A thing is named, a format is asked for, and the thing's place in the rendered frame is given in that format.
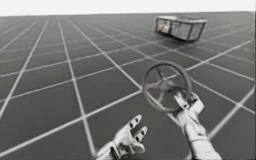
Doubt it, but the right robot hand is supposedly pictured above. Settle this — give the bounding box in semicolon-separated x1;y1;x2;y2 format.
172;91;205;135

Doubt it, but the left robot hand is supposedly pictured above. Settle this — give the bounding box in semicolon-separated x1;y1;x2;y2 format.
111;114;149;156

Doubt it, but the dark steering wheel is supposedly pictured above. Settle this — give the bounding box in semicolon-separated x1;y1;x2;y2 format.
142;60;193;114

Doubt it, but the grey cart with brown box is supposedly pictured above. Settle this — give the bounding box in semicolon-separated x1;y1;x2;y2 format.
154;15;208;43

